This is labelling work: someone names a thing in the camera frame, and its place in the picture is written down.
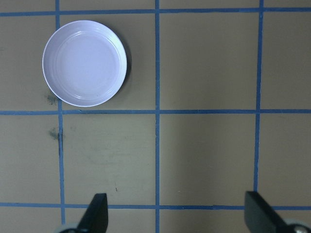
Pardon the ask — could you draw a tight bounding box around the lavender round plate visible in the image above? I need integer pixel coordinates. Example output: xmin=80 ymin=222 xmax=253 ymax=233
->
xmin=42 ymin=20 xmax=128 ymax=108

